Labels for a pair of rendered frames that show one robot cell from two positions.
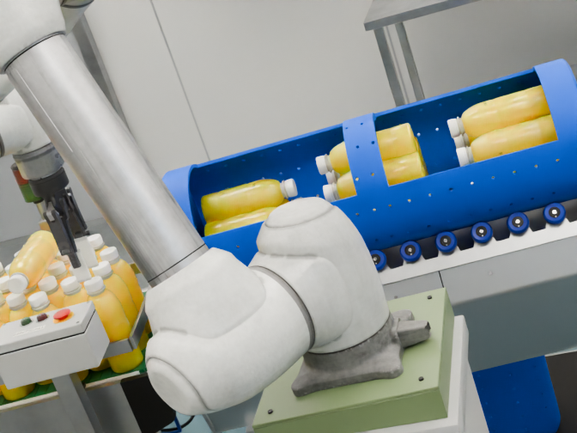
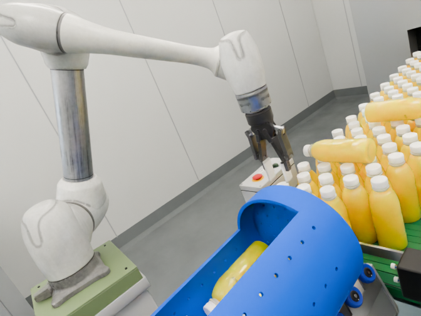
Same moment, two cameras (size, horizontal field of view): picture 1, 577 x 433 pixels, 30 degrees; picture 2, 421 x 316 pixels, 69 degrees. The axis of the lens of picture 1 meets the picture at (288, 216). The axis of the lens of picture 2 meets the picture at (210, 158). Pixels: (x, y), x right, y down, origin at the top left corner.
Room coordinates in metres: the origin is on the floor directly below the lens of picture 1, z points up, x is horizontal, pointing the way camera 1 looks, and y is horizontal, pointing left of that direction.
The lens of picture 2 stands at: (2.54, -0.30, 1.56)
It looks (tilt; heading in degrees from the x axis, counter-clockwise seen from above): 19 degrees down; 133
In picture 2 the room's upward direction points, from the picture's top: 23 degrees counter-clockwise
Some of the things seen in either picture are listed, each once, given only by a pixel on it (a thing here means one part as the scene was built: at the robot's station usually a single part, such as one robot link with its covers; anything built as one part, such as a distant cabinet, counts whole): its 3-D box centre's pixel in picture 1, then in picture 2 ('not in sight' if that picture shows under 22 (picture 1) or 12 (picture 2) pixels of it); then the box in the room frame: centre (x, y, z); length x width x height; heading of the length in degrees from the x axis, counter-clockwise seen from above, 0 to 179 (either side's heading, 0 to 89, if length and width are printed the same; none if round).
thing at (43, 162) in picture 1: (39, 160); (254, 100); (2.09, 0.43, 1.39); 0.09 x 0.09 x 0.06
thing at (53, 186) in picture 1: (53, 192); (262, 123); (2.09, 0.43, 1.31); 0.08 x 0.07 x 0.09; 169
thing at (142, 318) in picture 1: (149, 298); (337, 242); (2.24, 0.36, 0.96); 0.40 x 0.01 x 0.03; 169
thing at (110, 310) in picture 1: (112, 326); not in sight; (2.09, 0.43, 1.00); 0.07 x 0.07 x 0.19
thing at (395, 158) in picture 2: not in sight; (396, 158); (2.38, 0.57, 1.10); 0.04 x 0.04 x 0.02
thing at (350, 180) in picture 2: not in sight; (351, 181); (2.28, 0.46, 1.10); 0.04 x 0.04 x 0.02
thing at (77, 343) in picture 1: (50, 344); (270, 182); (1.98, 0.53, 1.05); 0.20 x 0.10 x 0.10; 79
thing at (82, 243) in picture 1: (86, 253); (286, 170); (2.12, 0.42, 1.16); 0.03 x 0.01 x 0.07; 79
